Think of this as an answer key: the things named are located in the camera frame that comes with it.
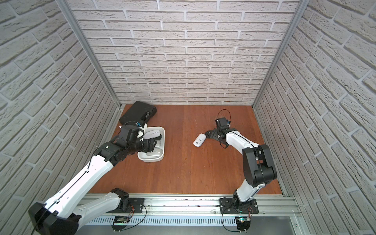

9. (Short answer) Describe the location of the silver mouse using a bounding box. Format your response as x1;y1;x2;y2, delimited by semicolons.
148;148;164;158

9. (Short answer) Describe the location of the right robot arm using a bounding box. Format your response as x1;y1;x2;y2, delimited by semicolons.
205;129;277;210

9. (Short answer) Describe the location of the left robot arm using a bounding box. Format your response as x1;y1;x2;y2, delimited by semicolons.
28;137;157;235

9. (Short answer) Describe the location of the white storage box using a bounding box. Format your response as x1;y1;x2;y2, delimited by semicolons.
138;125;165;163

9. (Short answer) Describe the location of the black carrying case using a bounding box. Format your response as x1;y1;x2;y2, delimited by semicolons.
119;101;157;127

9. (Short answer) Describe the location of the left controller board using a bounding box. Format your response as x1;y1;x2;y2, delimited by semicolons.
112;216;131;232

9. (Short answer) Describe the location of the controller board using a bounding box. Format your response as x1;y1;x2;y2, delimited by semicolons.
235;216;251;233
112;216;131;232

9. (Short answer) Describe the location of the right controller board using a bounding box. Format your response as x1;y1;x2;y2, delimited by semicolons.
235;216;251;233

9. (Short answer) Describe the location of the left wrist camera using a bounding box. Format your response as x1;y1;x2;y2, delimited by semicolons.
119;121;145;142

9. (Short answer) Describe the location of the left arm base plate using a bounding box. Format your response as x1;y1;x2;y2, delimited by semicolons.
116;198;145;213

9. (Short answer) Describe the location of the aluminium front rail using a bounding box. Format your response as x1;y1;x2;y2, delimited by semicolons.
129;193;302;216

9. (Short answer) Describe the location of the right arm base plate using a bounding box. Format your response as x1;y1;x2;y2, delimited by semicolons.
219;197;259;214

